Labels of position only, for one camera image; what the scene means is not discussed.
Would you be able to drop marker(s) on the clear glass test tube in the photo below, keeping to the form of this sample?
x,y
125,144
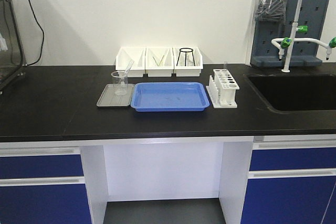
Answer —
x,y
128,67

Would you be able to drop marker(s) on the white test tube rack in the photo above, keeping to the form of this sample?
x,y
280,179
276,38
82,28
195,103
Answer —
x,y
222,89

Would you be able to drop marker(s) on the grey pegboard drying rack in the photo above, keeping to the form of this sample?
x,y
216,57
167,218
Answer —
x,y
304,54

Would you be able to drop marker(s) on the blue plastic tray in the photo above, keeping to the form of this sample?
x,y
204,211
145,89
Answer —
x,y
169,97

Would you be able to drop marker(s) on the white middle storage bin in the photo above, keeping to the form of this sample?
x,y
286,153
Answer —
x,y
159,61

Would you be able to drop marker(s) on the white right storage bin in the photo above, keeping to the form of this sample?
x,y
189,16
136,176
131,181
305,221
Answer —
x,y
188,71

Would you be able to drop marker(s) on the clear plastic beaker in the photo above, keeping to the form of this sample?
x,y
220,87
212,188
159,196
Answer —
x,y
120,82

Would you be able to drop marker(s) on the black sink basin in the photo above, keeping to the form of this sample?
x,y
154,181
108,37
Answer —
x,y
285,93

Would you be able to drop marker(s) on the white gooseneck lab faucet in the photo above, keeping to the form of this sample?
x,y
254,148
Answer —
x,y
287,43

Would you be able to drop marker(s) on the blue right cabinet drawers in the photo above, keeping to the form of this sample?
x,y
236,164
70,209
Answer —
x,y
290,184

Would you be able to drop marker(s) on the blue cabinet drawers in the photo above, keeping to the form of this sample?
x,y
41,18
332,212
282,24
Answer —
x,y
43,185
290,184

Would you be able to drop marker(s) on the blue left cabinet drawers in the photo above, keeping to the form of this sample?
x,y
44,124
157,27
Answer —
x,y
43,185

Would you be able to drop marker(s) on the glass fume cabinet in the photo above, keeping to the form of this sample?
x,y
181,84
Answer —
x,y
12,54

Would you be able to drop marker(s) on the black wire tripod stand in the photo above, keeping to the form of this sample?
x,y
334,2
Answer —
x,y
186,57

